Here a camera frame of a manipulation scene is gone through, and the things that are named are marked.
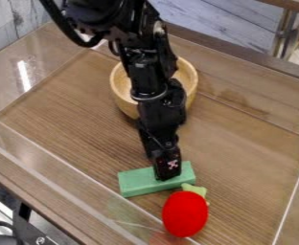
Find black cable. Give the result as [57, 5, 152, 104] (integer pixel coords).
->
[39, 0, 111, 49]

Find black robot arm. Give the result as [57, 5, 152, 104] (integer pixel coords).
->
[64, 0, 187, 181]

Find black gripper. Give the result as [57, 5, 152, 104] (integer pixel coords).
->
[131, 78, 187, 181]

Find green rectangular block stick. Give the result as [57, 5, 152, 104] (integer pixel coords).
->
[117, 161, 195, 197]

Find red felt strawberry toy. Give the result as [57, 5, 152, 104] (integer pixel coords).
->
[162, 183, 210, 237]

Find metal chair frame background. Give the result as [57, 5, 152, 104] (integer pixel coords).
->
[271, 10, 299, 60]

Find wooden brown bowl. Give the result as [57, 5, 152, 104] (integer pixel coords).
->
[109, 56, 199, 120]

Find black table leg clamp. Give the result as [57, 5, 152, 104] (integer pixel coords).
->
[0, 200, 60, 245]

